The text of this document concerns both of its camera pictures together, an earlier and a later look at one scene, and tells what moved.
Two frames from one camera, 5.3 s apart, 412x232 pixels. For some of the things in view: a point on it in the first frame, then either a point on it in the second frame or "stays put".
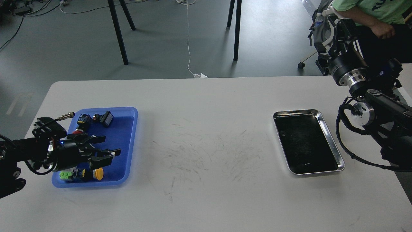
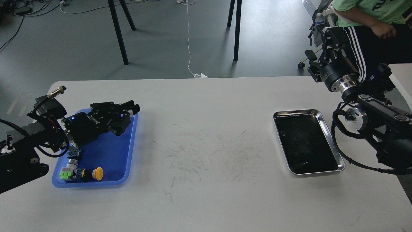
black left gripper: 70,154 -> 80,128
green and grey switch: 70,174 stays put
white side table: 405,92 stays put
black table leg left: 117,28 stays put
